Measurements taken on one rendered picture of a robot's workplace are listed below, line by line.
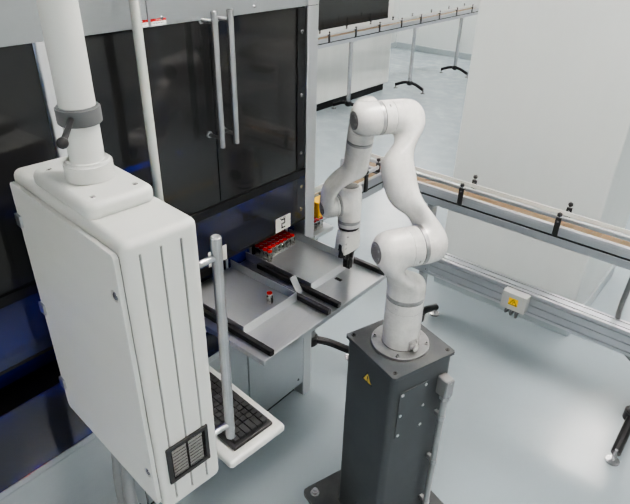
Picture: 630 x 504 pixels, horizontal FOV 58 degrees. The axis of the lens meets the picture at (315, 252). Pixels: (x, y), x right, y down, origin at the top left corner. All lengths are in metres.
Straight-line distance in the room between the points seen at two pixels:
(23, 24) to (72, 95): 0.35
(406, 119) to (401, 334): 0.66
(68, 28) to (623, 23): 2.45
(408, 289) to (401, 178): 0.33
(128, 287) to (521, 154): 2.56
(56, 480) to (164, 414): 0.81
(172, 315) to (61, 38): 0.56
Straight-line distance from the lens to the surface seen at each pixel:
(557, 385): 3.29
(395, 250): 1.64
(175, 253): 1.15
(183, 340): 1.27
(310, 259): 2.29
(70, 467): 2.11
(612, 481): 2.94
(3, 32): 1.51
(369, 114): 1.68
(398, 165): 1.69
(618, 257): 2.66
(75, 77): 1.20
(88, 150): 1.24
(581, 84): 3.15
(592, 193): 3.26
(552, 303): 2.88
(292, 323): 1.95
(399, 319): 1.80
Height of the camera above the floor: 2.06
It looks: 30 degrees down
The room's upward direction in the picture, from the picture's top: 1 degrees clockwise
